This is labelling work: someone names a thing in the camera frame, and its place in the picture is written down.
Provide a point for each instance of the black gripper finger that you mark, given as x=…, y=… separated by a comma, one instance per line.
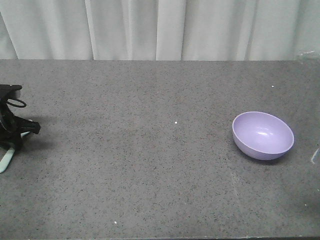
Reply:
x=25, y=125
x=14, y=141

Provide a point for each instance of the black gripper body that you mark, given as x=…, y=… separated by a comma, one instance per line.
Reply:
x=9, y=95

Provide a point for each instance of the mint green plastic spoon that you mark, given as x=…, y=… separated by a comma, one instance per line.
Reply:
x=6, y=159

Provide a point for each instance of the lilac plastic bowl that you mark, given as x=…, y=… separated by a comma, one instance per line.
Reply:
x=262, y=136

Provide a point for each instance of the white curtain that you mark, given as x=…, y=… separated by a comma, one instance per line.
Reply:
x=162, y=30

